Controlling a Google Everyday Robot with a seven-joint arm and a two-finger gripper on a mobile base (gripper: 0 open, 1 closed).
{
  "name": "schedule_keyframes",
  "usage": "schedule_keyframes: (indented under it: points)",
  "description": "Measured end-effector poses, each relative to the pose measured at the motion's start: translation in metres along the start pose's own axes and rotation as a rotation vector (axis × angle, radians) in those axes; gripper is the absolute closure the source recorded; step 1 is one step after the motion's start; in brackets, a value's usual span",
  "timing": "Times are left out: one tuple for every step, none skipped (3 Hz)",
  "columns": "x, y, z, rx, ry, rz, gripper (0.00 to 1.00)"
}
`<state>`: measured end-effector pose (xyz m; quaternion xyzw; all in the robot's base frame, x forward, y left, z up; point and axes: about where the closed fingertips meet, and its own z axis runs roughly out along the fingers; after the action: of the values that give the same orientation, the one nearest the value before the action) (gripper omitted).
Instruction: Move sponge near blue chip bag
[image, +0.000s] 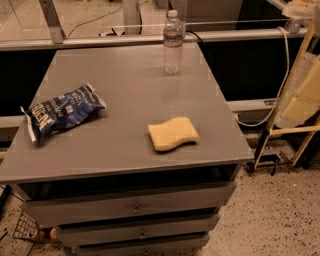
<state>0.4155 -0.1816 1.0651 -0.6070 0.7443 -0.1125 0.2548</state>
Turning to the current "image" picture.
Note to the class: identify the wire mesh basket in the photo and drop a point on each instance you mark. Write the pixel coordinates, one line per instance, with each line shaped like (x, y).
(26, 228)

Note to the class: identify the blue chip bag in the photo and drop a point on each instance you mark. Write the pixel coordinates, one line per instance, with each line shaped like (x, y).
(62, 112)

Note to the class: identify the grey drawer cabinet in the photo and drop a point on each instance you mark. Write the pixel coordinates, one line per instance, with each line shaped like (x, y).
(113, 151)

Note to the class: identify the grey drawer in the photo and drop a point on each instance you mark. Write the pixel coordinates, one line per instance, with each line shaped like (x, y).
(138, 230)
(147, 246)
(130, 204)

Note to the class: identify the middle grey drawer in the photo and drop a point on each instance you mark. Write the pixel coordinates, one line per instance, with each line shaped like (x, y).
(138, 230)

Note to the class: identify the bottom grey drawer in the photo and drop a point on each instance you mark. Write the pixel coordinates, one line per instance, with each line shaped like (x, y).
(147, 246)

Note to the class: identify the top grey drawer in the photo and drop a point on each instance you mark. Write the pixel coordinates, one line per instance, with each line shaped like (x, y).
(130, 204)

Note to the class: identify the yellow sponge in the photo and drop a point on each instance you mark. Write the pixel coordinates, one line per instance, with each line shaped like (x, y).
(173, 133)

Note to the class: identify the metal rail frame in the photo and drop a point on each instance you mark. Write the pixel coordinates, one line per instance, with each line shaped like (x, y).
(112, 41)

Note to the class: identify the clear plastic water bottle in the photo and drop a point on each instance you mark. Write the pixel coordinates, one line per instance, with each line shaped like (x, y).
(172, 43)

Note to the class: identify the yellow wooden frame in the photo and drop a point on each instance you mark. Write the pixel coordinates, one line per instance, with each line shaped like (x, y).
(299, 98)

